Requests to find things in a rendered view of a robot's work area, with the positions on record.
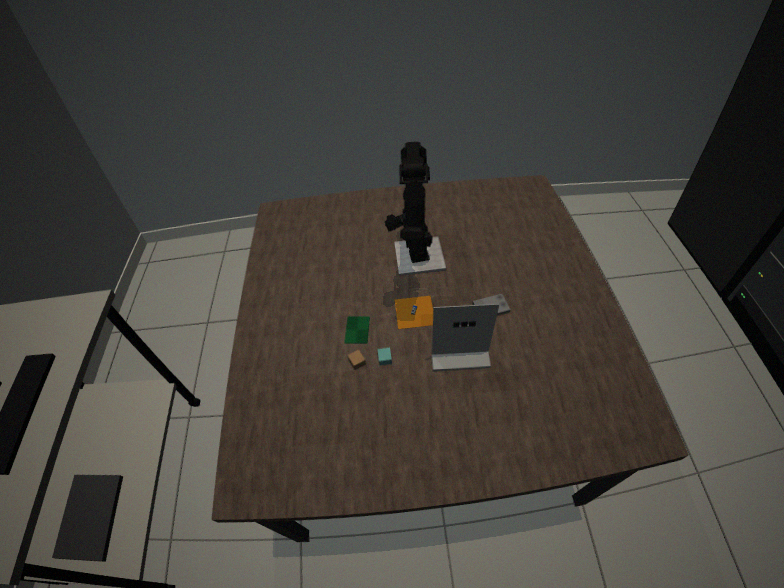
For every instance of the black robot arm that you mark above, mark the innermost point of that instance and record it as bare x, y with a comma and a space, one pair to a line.
414, 168

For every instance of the small tan block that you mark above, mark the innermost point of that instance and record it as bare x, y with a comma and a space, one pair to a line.
356, 359

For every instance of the teal cube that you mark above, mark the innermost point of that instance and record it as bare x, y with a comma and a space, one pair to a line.
384, 356

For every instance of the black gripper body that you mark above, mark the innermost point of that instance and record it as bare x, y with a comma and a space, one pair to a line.
416, 222

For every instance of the orange flat square mat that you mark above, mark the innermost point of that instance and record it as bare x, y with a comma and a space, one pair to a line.
423, 315

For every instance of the dark green flat square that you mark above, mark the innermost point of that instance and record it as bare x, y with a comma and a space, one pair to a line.
357, 330

